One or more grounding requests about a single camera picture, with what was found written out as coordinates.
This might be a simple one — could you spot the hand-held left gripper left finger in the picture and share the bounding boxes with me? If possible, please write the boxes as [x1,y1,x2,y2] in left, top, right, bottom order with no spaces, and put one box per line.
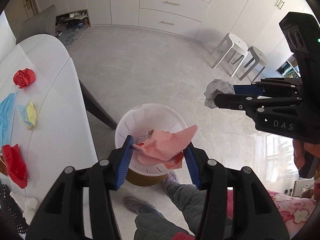
[26,135,134,240]

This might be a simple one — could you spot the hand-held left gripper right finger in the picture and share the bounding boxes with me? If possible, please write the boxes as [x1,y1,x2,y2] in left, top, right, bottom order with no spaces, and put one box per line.
[184,142,290,240]

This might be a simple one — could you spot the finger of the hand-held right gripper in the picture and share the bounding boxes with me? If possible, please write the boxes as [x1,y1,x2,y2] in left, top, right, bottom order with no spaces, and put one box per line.
[214,94,302,117]
[232,77,304,98]

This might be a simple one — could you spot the grey tissue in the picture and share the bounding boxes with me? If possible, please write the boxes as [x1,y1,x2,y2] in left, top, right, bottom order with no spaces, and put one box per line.
[204,79,235,110]

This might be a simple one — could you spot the pink paper sheet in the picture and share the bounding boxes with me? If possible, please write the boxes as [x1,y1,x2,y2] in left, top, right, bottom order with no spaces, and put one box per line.
[132,124,198,170]

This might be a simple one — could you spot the white plastic waste bin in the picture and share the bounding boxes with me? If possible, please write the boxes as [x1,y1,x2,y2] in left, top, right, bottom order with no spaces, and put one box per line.
[114,103,187,187]

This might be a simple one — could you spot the person's right hand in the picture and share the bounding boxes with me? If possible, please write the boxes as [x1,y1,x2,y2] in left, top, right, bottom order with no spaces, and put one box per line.
[293,139,320,170]

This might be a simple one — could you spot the red paper scrap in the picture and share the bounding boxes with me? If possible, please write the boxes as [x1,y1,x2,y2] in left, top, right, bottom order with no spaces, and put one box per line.
[164,152,185,170]

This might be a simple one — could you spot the low shelf with boxes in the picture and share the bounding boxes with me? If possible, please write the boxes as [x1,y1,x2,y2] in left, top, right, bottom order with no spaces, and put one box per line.
[276,54,301,78]

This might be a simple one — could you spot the grey fuzzy slipper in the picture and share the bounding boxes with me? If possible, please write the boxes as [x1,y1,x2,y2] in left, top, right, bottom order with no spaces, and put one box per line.
[162,171,179,193]
[123,197,156,215]

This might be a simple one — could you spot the person's grey quilted trousers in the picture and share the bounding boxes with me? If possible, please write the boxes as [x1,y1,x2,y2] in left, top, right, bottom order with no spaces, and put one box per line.
[134,177,233,240]

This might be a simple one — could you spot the white plastic stool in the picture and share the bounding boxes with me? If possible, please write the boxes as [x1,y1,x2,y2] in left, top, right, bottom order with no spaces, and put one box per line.
[211,33,249,78]
[239,46,268,81]

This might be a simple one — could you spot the dark grey table leg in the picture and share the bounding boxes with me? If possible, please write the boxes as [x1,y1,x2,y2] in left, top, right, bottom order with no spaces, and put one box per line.
[79,79,118,130]

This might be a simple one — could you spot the red jacket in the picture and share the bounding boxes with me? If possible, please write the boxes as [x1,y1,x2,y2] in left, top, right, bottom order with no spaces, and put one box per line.
[169,231,196,240]

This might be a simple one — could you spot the white crumpled tissue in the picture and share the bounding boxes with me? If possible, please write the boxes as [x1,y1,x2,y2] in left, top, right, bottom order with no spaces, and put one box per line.
[10,191,38,218]

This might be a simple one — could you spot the yellow and blue paper scrap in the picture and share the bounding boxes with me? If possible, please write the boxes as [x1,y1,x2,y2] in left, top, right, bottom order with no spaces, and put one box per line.
[17,100,38,130]

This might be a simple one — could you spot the pink floral garment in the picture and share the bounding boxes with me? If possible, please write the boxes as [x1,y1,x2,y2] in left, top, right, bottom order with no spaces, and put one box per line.
[226,189,320,240]

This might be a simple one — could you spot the brown round object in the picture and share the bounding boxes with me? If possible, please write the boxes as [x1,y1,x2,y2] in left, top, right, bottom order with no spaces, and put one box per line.
[0,155,8,176]

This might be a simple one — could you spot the black mesh basket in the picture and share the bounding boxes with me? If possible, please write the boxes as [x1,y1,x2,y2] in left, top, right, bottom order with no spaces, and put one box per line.
[0,184,29,234]

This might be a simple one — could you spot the blue face mask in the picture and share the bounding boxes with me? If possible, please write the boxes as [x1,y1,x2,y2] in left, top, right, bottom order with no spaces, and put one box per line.
[0,92,19,146]

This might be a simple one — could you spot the red crumpled paper ball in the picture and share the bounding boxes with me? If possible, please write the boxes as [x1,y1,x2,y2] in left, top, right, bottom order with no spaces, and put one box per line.
[13,68,36,89]

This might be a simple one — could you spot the patterned door mat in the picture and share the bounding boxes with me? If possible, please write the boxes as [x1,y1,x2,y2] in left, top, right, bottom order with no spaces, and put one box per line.
[59,26,88,47]

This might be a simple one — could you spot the white cabinet unit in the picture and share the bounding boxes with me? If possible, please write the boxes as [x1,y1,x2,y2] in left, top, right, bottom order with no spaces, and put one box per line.
[37,0,252,48]

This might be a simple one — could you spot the pile of shoes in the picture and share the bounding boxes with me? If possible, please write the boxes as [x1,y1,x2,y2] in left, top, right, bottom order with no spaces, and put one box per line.
[55,10,89,37]

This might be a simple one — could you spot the grey chair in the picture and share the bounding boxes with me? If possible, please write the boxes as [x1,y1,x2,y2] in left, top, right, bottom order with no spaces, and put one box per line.
[15,4,57,45]

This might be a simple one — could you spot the white wardrobe with handles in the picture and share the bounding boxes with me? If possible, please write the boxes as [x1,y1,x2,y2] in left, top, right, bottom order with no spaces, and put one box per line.
[250,0,311,64]

